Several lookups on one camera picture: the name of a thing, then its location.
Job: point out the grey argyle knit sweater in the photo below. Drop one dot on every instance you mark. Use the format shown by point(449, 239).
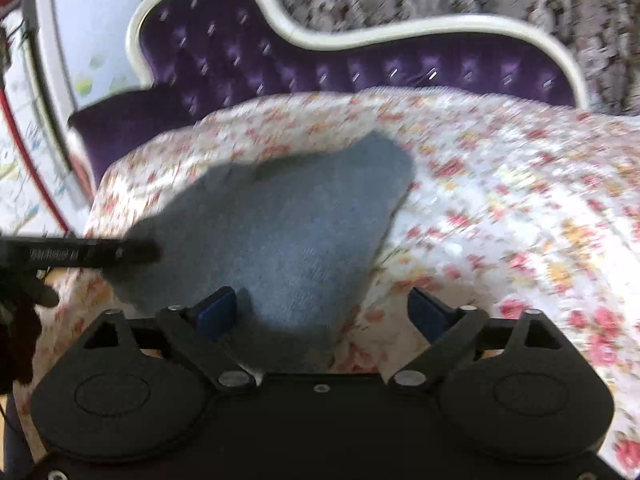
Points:
point(295, 237)

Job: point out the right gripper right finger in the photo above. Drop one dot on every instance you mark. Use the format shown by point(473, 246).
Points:
point(451, 334)

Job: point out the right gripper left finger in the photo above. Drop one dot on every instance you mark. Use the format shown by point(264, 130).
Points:
point(195, 336)

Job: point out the purple tufted velvet sofa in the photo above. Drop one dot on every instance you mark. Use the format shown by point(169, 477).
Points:
point(193, 57)

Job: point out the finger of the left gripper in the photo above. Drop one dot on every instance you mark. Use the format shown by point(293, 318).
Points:
point(42, 253)

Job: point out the floral quilted bedspread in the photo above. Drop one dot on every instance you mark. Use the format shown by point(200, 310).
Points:
point(514, 205)

